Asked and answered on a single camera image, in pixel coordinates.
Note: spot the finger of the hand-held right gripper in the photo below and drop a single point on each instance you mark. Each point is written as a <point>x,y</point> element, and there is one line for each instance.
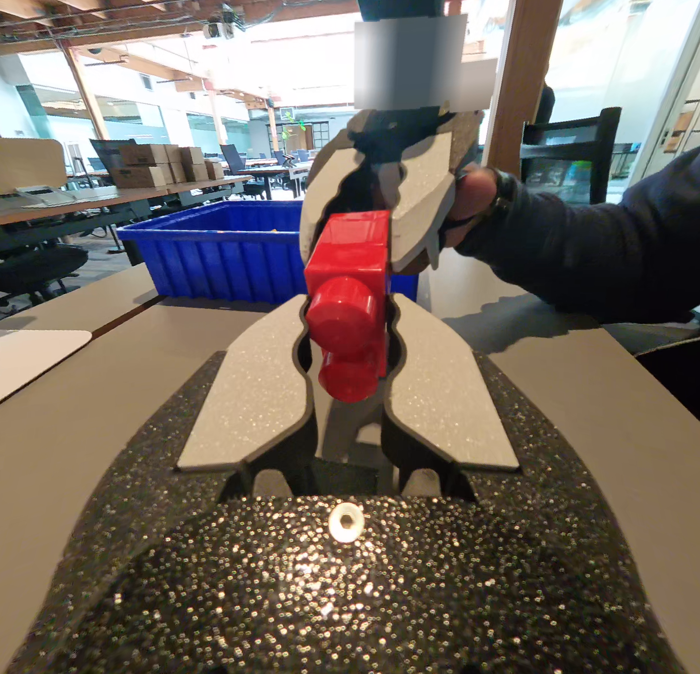
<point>421,193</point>
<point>322,187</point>

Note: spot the blue plastic bin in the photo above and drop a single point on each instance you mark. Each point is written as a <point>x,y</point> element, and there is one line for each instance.
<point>219,247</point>

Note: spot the stack of cardboard boxes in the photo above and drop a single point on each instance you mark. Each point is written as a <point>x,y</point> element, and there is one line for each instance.
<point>158,166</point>

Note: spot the black office chair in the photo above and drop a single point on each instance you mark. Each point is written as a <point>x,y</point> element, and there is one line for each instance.
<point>234,160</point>
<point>38,269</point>

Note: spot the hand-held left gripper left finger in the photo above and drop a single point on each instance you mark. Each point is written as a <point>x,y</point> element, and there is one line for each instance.
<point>251,395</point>

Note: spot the black wristwatch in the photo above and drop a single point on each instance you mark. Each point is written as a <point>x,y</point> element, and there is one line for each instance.
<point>504,193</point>

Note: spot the black display frame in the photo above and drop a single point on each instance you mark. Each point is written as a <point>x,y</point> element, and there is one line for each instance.
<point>569,160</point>

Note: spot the wooden support post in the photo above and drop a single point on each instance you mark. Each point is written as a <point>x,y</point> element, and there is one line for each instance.
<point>519,67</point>

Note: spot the row of background desks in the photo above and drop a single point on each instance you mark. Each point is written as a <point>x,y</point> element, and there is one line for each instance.
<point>273,168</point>

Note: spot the person's right hand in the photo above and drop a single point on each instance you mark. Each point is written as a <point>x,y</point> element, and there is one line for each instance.
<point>473,198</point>

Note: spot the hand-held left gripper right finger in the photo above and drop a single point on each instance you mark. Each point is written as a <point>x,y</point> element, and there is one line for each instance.
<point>443,401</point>

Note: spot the wooden background table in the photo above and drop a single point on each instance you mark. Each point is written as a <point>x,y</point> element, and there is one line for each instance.
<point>109,193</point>

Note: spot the red mega block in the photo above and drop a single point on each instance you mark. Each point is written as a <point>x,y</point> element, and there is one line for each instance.
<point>344,280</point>

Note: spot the person's right forearm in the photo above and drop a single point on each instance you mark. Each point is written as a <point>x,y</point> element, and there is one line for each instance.
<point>590,247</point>

